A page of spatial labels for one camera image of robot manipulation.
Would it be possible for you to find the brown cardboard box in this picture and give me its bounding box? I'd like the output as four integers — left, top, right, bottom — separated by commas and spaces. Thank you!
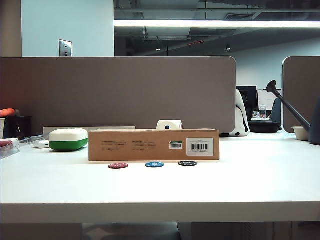
87, 128, 221, 162

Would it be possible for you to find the red poker chip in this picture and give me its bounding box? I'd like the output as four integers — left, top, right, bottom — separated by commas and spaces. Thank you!
108, 162, 129, 170

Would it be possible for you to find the clear box with red contents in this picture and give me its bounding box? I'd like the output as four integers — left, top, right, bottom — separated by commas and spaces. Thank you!
0, 138, 21, 160

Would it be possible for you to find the white die with blue dot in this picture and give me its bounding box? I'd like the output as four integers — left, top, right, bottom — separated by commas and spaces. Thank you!
156, 119, 183, 130

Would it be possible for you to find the wide grey desk partition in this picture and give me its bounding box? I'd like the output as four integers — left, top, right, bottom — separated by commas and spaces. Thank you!
0, 56, 237, 137

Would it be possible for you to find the white and black plush toy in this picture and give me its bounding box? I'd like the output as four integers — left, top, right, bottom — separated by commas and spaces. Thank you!
228, 88, 251, 137

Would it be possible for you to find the black computer monitor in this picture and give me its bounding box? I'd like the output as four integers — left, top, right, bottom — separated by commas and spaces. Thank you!
236, 85, 258, 122

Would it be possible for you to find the white and green case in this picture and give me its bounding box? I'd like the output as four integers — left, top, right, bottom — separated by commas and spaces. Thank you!
48, 127, 89, 152

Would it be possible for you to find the black round cushion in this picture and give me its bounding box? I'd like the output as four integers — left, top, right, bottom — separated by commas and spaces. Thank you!
248, 120, 281, 134

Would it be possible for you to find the monitor with white screen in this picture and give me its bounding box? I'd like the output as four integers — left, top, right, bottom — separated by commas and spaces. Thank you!
257, 89, 283, 111

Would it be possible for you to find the long ceiling light strip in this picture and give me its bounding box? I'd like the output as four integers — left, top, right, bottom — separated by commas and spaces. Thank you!
113, 19, 320, 29

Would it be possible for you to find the blue grey office chair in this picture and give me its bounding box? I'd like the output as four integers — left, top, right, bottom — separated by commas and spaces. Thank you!
269, 97, 283, 123

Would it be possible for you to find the small white earbuds case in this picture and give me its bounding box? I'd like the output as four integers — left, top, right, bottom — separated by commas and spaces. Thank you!
34, 139, 50, 149

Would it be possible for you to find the clear plastic syringe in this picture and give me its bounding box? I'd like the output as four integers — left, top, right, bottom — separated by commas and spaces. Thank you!
19, 134, 45, 145

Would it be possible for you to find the black container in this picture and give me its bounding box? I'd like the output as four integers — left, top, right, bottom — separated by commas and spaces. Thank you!
4, 115, 33, 140

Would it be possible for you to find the white paper bowl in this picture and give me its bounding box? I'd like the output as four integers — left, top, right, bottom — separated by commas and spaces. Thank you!
291, 125, 311, 141

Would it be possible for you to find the narrow grey desk partition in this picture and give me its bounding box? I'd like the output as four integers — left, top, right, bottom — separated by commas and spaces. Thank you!
282, 55, 320, 134

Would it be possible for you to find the orange object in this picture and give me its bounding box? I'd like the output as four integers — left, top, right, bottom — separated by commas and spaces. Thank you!
0, 108, 16, 118

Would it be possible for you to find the dark grey watering can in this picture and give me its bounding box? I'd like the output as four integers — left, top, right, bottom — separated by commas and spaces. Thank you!
266, 80, 320, 146

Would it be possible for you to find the silver wall outlet plate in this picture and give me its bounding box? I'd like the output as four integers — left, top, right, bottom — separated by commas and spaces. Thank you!
58, 39, 73, 57

